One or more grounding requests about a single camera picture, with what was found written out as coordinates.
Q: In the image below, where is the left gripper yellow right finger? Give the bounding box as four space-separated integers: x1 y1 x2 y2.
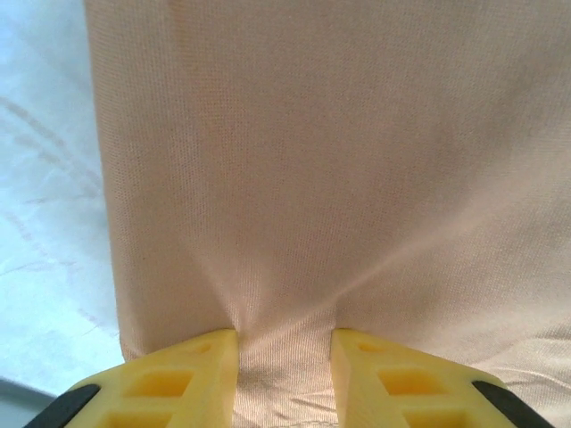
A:
332 328 543 428

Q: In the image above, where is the tan t-shirt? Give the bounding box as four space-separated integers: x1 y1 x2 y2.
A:
82 0 571 428

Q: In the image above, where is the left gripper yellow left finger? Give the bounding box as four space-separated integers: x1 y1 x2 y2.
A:
30 328 238 428

